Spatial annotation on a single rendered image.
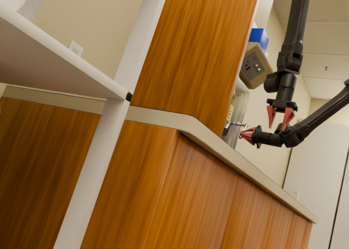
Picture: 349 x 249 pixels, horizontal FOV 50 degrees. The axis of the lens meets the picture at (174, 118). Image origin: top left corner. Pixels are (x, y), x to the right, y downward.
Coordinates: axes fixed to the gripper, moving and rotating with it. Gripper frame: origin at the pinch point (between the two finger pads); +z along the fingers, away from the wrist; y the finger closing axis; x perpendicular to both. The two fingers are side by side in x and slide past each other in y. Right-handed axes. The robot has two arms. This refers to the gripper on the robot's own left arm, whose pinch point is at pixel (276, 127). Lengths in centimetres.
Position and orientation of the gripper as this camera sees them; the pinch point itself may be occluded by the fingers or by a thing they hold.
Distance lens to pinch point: 137.5
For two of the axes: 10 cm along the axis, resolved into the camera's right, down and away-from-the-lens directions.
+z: -3.0, 9.3, -2.1
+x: -4.5, -3.3, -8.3
